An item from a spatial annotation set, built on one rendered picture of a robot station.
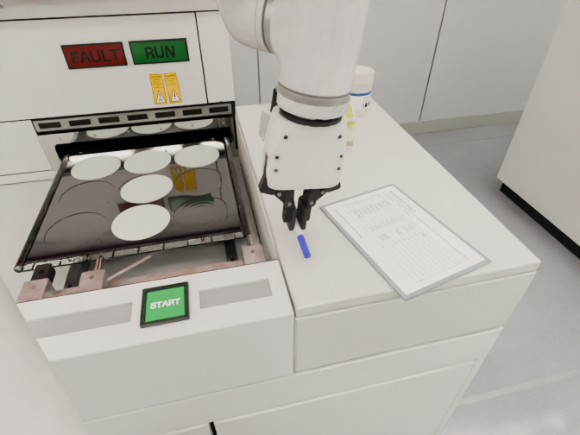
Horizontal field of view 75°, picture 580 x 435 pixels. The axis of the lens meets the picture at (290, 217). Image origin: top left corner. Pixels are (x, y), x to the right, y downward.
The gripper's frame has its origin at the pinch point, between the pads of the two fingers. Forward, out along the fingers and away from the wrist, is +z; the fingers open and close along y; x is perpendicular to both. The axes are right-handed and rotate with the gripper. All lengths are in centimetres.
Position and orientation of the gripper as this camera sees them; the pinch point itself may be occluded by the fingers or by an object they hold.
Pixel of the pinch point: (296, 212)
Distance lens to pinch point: 54.3
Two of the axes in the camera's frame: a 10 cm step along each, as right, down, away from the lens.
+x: 2.3, 6.1, -7.5
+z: -1.1, 7.9, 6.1
